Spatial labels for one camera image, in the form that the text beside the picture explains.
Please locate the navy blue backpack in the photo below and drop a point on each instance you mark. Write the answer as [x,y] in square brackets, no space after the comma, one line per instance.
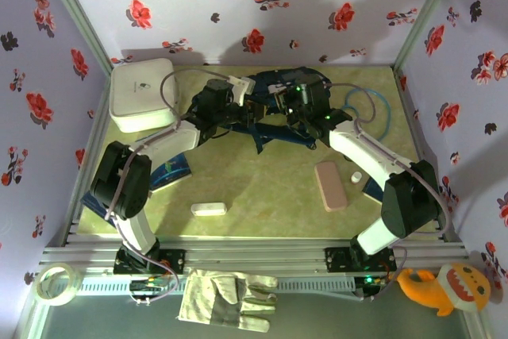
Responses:
[278,132]

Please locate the pink pencil case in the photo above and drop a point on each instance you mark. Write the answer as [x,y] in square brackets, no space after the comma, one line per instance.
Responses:
[331,186]

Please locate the blue illustrated book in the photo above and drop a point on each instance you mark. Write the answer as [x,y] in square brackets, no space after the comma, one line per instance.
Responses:
[174,170]

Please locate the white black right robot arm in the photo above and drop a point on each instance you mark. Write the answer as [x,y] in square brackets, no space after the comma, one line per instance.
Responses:
[357,148]

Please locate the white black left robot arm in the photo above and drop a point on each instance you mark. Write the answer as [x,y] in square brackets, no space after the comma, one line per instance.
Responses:
[170,140]

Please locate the light blue tubing loop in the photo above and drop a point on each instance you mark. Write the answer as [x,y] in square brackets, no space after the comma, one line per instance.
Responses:
[386,110]

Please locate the white square storage case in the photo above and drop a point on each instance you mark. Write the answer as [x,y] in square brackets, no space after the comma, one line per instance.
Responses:
[139,93]

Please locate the small white bottle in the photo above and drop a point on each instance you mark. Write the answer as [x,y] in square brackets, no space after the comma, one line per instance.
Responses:
[356,177]

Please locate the small white oblong case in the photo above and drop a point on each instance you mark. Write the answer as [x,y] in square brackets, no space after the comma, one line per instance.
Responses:
[208,209]

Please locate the grey canvas work glove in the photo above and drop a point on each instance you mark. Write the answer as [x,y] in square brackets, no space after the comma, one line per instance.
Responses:
[206,299]

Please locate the orange shark plush toy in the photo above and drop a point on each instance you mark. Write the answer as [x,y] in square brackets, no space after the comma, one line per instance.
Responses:
[436,291]

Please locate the clear tape roll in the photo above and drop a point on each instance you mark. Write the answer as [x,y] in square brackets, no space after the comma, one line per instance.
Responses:
[59,302]

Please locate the aluminium right side rail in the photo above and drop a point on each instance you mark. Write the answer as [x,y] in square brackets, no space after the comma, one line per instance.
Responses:
[416,128]

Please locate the aluminium left side rail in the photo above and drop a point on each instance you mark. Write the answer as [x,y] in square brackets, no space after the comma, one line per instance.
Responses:
[99,116]

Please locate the aluminium front frame rail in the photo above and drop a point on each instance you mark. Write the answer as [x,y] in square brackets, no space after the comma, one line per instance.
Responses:
[258,253]

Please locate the aluminium right corner post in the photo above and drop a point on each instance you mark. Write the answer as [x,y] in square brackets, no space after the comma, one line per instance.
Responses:
[426,13]

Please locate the aluminium corner post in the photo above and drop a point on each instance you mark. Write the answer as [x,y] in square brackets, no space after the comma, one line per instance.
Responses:
[75,13]
[426,13]

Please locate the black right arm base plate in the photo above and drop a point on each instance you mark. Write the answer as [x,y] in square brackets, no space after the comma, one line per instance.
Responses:
[337,259]

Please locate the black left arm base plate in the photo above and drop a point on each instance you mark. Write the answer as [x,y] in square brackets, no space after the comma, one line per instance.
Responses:
[174,259]

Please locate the aluminium left corner post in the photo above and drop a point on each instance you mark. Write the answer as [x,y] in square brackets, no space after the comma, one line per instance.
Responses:
[75,13]

